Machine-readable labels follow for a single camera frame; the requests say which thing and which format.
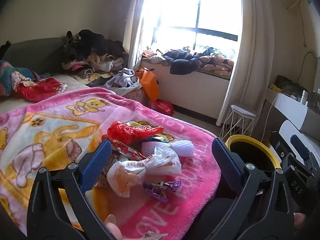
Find red plastic bag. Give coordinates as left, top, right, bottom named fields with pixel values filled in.
left=106, top=121, right=164, bottom=145

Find orange patterned quilt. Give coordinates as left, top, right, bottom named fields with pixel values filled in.
left=199, top=55, right=234, bottom=77

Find yellow rimmed black trash bin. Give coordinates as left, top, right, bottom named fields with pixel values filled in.
left=226, top=135, right=281, bottom=172

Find person's left hand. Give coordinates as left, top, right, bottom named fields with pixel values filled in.
left=104, top=214, right=168, bottom=240

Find pile of clothes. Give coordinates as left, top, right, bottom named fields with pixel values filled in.
left=61, top=29, right=129, bottom=86

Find white foam net sleeve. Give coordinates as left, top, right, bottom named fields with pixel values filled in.
left=141, top=140, right=195, bottom=157

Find cream curtain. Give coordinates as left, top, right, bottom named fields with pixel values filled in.
left=216, top=0, right=274, bottom=126
left=123, top=0, right=145, bottom=70

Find lavender white garment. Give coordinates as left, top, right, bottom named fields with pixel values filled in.
left=103, top=68, right=138, bottom=89

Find cream left curtain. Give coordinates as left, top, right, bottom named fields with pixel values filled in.
left=123, top=0, right=145, bottom=70

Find white printed plastic bag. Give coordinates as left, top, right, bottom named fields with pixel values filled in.
left=106, top=146, right=182, bottom=198

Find floral laundry basket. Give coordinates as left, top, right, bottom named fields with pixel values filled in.
left=123, top=87, right=147, bottom=105

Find red bag on floor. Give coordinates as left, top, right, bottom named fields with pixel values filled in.
left=151, top=101, right=174, bottom=116

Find dark camouflage bag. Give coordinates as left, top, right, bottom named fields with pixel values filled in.
left=274, top=75, right=309, bottom=97

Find orange paper bag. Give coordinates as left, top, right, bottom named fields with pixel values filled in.
left=135, top=68, right=159, bottom=101

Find purple snack wrapper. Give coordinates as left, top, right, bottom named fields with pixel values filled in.
left=142, top=180, right=183, bottom=203

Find colourful pillow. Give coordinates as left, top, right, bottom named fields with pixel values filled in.
left=0, top=60, right=36, bottom=97

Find cream right curtain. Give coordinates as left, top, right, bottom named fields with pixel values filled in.
left=216, top=0, right=274, bottom=126

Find white wire stool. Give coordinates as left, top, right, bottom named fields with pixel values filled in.
left=220, top=104, right=258, bottom=140

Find person's right hand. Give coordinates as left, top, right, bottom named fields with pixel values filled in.
left=293, top=212, right=308, bottom=230

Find red snack packet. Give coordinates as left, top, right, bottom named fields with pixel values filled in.
left=111, top=140, right=146, bottom=161

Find pink cartoon fleece blanket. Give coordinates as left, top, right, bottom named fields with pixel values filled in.
left=1, top=88, right=221, bottom=239

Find white vanity dresser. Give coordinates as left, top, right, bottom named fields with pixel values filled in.
left=266, top=88, right=319, bottom=162

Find red garment on bed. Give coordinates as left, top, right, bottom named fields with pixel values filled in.
left=12, top=77, right=68, bottom=103

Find yellow snack wrapper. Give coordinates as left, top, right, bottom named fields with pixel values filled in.
left=126, top=121, right=150, bottom=127

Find dark jacket on sill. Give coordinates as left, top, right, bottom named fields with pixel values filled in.
left=162, top=48, right=216, bottom=75

